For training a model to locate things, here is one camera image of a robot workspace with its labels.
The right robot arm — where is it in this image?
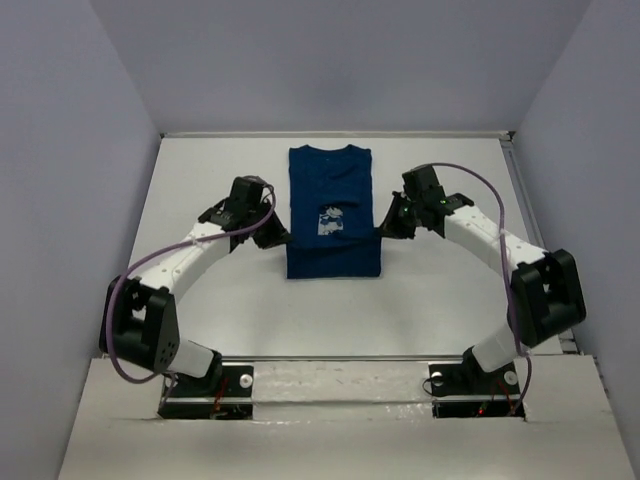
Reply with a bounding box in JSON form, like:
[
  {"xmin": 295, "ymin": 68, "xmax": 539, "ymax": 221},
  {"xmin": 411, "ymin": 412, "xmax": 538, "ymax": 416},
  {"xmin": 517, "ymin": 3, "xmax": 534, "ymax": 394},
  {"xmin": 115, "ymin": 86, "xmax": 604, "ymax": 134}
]
[{"xmin": 378, "ymin": 163, "xmax": 587, "ymax": 397}]

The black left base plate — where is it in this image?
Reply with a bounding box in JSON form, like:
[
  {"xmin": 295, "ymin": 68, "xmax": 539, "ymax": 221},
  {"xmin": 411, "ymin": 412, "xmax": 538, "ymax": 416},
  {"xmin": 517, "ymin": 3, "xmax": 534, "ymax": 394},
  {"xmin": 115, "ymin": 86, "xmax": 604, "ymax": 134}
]
[{"xmin": 157, "ymin": 362, "xmax": 254, "ymax": 421}]

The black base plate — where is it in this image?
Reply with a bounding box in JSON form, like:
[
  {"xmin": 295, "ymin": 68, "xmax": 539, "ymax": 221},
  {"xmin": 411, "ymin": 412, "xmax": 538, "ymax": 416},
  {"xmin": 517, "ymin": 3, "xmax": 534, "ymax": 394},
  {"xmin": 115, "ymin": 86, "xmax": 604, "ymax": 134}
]
[
  {"xmin": 422, "ymin": 363, "xmax": 526, "ymax": 419},
  {"xmin": 157, "ymin": 362, "xmax": 254, "ymax": 421}
]

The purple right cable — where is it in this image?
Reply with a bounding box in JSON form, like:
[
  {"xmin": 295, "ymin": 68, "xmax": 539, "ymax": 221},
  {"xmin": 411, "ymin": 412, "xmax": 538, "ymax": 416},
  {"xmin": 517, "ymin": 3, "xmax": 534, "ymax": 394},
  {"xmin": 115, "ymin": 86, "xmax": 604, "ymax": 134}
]
[{"xmin": 432, "ymin": 162, "xmax": 531, "ymax": 416}]

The purple cable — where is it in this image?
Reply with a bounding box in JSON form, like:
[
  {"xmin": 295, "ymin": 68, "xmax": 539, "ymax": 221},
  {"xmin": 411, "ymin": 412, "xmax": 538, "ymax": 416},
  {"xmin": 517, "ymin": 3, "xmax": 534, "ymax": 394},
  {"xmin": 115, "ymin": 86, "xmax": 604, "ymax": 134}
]
[
  {"xmin": 105, "ymin": 184, "xmax": 276, "ymax": 416},
  {"xmin": 432, "ymin": 162, "xmax": 531, "ymax": 416}
]

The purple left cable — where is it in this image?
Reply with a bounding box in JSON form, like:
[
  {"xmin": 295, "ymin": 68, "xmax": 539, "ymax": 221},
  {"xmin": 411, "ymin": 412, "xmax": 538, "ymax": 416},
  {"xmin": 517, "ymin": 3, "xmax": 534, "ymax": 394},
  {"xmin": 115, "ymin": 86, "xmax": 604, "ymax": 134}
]
[{"xmin": 105, "ymin": 184, "xmax": 276, "ymax": 416}]

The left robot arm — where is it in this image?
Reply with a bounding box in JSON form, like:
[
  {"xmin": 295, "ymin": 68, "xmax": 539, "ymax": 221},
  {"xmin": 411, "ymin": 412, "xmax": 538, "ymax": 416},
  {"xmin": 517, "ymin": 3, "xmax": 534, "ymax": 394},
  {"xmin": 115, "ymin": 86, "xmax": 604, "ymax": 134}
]
[{"xmin": 99, "ymin": 175, "xmax": 291, "ymax": 395}]

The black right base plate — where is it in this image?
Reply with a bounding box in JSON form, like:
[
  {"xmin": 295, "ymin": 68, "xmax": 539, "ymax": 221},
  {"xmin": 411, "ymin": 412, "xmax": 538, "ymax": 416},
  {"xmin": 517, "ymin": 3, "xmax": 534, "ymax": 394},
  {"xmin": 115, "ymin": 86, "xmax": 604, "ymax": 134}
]
[{"xmin": 422, "ymin": 363, "xmax": 526, "ymax": 419}]

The blue printed t shirt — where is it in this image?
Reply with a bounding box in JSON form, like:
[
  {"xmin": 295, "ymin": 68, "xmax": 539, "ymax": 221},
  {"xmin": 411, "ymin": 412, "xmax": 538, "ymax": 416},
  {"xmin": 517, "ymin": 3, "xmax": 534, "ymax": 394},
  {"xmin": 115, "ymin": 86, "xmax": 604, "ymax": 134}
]
[{"xmin": 286, "ymin": 144, "xmax": 381, "ymax": 280}]

